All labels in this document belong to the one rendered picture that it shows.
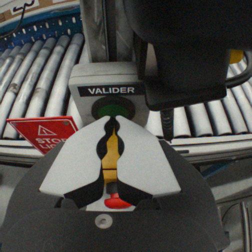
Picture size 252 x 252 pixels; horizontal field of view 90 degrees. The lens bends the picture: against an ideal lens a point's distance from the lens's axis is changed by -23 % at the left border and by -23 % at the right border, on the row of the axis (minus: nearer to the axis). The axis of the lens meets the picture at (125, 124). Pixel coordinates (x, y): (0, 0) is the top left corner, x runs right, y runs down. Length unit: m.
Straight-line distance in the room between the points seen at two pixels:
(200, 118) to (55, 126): 0.33
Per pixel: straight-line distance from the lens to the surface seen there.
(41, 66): 0.63
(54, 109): 0.43
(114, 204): 0.21
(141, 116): 0.15
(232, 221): 1.34
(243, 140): 0.48
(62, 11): 0.72
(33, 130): 0.24
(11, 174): 1.40
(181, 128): 0.38
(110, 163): 0.20
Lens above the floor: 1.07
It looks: 60 degrees down
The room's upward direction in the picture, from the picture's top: straight up
